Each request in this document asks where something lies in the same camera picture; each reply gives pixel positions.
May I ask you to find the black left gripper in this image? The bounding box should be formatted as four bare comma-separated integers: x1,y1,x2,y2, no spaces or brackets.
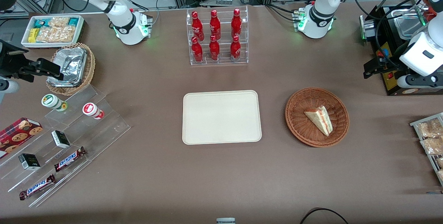
363,56,413,79

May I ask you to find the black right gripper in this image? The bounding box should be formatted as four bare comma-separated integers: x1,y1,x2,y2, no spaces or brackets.
0,41,65,82

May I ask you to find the triangular sandwich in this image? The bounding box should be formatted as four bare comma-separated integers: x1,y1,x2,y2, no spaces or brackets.
304,105,333,137

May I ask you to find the light wicker basket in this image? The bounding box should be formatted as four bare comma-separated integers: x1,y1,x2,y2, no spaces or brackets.
46,43,96,96

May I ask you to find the tray of packaged snacks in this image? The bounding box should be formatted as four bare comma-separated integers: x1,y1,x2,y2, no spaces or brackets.
410,113,443,186

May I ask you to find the brown wicker basket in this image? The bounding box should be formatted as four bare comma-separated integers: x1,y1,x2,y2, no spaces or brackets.
285,87,350,147

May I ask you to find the cream plastic tray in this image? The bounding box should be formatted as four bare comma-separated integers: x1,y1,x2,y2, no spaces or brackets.
182,90,262,145

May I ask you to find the black food warmer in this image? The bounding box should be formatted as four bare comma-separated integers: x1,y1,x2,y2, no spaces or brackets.
359,0,443,96

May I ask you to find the white snack bin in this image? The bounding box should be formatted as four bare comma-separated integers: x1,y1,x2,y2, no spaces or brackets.
21,15,85,48

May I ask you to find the silver foil container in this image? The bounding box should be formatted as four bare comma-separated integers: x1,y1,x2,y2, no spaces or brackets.
47,47,87,87

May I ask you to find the green lid yogurt cup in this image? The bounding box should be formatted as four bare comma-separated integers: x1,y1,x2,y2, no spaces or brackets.
41,94,68,112

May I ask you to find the clear cracker bag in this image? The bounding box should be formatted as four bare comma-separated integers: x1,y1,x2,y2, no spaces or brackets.
48,17,70,28
36,27,56,43
54,26,76,43

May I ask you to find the steel pan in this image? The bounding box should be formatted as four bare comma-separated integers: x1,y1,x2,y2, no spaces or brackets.
390,9,425,40

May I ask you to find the red cookie box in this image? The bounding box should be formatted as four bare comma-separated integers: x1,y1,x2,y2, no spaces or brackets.
0,117,43,159

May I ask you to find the red lid yogurt cup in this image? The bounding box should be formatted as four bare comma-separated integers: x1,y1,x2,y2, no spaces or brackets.
82,102,105,120

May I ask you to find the small black carton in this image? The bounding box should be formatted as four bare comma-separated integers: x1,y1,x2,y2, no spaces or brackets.
51,130,71,149
18,153,41,171

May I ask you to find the clear acrylic stepped stand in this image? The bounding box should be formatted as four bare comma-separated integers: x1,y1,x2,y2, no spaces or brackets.
0,85,131,208

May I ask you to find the snickers bar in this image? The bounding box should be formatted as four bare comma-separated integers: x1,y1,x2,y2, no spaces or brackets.
54,147,87,172
19,174,56,200

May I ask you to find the red cola bottle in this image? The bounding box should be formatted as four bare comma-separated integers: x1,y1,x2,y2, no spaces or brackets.
231,9,242,38
191,11,205,42
209,35,220,61
230,35,241,62
191,37,204,63
210,10,221,40

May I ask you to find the clear acrylic bottle rack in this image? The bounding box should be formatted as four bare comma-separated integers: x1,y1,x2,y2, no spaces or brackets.
186,6,249,66

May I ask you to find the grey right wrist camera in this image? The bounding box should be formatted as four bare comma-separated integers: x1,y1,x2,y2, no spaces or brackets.
0,79,19,104

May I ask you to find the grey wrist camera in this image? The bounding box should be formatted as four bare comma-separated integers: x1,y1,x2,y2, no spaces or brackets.
397,74,443,89
0,79,19,104

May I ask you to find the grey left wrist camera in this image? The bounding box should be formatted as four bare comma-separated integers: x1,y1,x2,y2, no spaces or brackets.
397,74,443,89

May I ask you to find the black cable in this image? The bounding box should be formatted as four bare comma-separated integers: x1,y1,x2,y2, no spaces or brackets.
299,208,349,224

